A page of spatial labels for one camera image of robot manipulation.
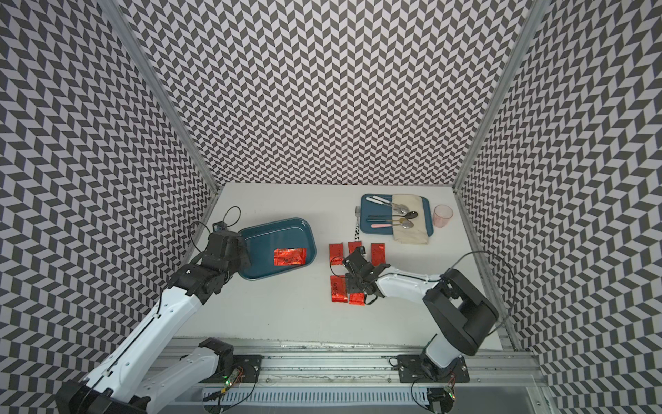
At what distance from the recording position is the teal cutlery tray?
106cm

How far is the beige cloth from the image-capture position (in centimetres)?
101

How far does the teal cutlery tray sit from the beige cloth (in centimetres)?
1
